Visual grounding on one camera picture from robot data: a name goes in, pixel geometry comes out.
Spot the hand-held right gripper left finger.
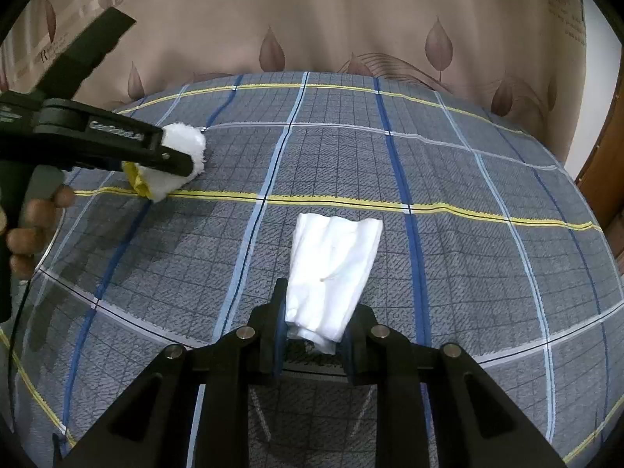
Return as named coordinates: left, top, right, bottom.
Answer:
left=63, top=278, right=289, bottom=468

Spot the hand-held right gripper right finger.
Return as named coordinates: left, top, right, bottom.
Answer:
left=341, top=303, right=566, bottom=468

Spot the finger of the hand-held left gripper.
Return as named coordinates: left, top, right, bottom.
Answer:
left=34, top=6, right=137, bottom=103
left=63, top=131, right=194, bottom=179

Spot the yellow-trimmed white cloth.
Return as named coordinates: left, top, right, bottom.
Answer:
left=122, top=123, right=208, bottom=202

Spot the plain white cloth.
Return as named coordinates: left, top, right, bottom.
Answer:
left=284, top=212, right=384, bottom=356

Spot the person's left hand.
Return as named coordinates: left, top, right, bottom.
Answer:
left=6, top=186, right=77, bottom=282

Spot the beige leaf-print curtain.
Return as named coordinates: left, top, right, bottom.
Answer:
left=0, top=0, right=588, bottom=167

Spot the brown wooden furniture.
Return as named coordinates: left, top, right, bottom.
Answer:
left=574, top=66, right=624, bottom=274

